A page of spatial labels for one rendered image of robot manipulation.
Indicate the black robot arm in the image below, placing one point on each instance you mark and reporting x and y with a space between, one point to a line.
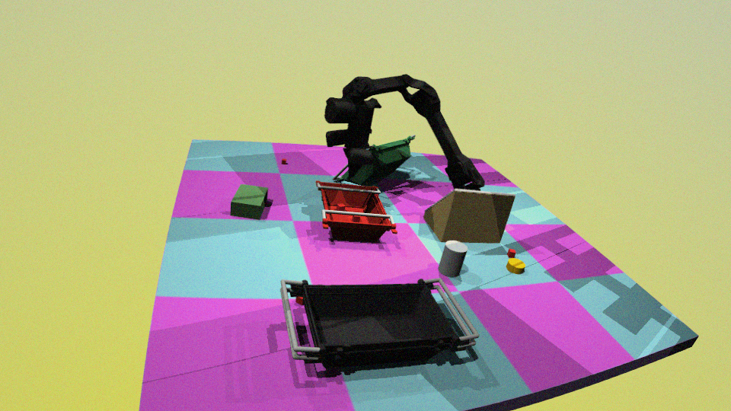
353 107

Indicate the green block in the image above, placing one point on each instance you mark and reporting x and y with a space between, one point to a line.
249 201

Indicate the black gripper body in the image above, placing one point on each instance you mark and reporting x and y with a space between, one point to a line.
359 137

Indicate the grey cylinder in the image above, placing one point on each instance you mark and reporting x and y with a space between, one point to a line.
452 258

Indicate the yellow cylinder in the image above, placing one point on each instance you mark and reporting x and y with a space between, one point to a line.
515 266

